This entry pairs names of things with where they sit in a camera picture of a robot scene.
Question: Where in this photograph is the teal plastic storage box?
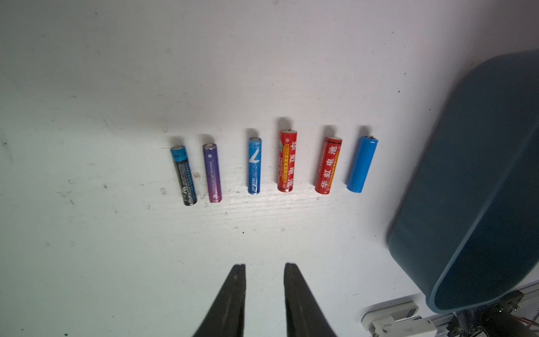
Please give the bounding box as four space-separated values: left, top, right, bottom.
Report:
387 50 538 313

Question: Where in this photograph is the white eraser case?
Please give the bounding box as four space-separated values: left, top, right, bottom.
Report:
362 301 419 331

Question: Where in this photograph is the blue slim battery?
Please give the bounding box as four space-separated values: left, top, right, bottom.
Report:
248 137 262 195

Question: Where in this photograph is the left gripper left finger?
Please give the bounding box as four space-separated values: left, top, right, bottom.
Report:
194 264 246 337

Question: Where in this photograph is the purple slim battery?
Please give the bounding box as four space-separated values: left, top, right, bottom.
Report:
203 143 222 203

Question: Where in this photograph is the teal black slim battery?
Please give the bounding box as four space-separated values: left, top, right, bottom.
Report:
171 145 197 206

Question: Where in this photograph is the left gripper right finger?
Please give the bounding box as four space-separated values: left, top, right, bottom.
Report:
284 263 336 336

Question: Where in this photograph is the red Huahong battery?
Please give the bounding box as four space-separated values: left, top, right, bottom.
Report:
277 129 298 192

